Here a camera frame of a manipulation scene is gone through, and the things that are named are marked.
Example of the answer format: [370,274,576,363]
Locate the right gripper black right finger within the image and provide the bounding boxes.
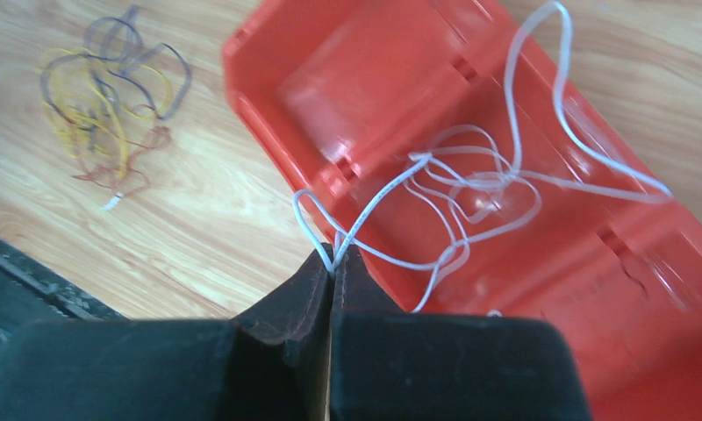
[329,246,591,420]

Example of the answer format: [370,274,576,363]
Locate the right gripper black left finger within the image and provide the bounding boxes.
[0,253,333,420]

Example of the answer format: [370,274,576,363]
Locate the white thin wire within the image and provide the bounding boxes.
[292,151,544,315]
[432,0,675,205]

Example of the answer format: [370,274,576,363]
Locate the coloured thin cables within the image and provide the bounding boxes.
[37,4,194,211]

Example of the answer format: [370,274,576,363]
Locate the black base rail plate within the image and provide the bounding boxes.
[0,239,124,347]

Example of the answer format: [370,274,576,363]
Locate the red compartment tray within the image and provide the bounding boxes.
[222,1,702,420]

